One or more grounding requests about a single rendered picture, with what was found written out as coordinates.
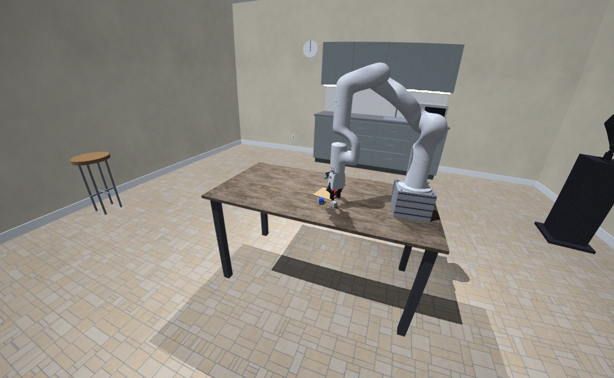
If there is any beige flat mat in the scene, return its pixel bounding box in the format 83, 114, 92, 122
313, 187, 332, 201

